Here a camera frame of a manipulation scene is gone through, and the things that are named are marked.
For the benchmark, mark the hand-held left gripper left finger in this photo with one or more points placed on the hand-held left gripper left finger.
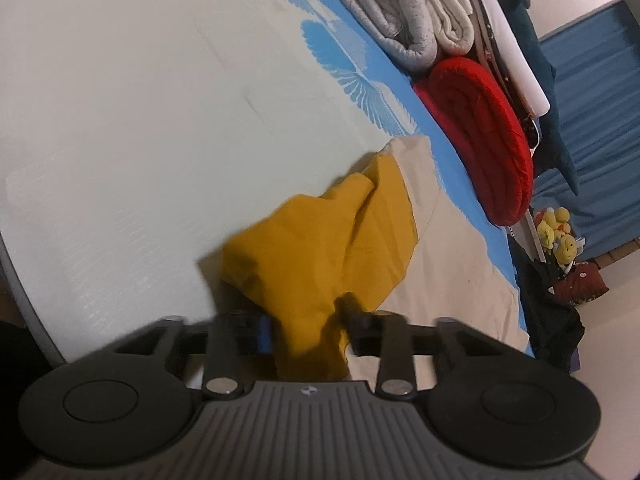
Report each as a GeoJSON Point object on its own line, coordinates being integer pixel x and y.
{"type": "Point", "coordinates": [265, 335]}

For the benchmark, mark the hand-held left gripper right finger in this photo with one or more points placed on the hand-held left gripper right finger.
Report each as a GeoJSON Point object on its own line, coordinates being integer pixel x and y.
{"type": "Point", "coordinates": [361, 332]}

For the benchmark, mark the beige and mustard jacket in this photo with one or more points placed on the beige and mustard jacket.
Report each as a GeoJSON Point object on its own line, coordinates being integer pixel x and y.
{"type": "Point", "coordinates": [325, 260]}

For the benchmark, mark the black cloth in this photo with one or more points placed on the black cloth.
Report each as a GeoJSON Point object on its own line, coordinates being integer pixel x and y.
{"type": "Point", "coordinates": [550, 320]}

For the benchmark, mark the yellow plush toy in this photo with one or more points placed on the yellow plush toy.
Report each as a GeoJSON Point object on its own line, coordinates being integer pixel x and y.
{"type": "Point", "coordinates": [549, 227]}
{"type": "Point", "coordinates": [567, 250]}

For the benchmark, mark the dark red patterned bag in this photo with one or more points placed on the dark red patterned bag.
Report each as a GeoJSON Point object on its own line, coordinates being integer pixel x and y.
{"type": "Point", "coordinates": [585, 282]}

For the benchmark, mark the red round cushion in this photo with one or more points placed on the red round cushion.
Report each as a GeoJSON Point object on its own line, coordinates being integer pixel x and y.
{"type": "Point", "coordinates": [480, 135]}

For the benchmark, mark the white bed sheet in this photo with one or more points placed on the white bed sheet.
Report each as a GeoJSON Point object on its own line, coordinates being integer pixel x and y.
{"type": "Point", "coordinates": [150, 135]}

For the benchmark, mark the blue patterned bed cover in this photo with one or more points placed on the blue patterned bed cover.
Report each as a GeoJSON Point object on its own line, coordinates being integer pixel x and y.
{"type": "Point", "coordinates": [380, 55]}

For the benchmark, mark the dark teal garment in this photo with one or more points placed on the dark teal garment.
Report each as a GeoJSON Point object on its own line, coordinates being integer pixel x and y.
{"type": "Point", "coordinates": [545, 90]}

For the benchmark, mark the white rolled cloth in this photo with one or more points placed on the white rolled cloth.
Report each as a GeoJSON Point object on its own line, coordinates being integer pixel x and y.
{"type": "Point", "coordinates": [510, 45]}

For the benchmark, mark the white folded blanket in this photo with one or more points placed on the white folded blanket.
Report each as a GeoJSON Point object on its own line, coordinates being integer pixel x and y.
{"type": "Point", "coordinates": [400, 10]}

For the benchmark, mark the blue curtain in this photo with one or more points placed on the blue curtain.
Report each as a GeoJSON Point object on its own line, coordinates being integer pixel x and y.
{"type": "Point", "coordinates": [600, 110]}

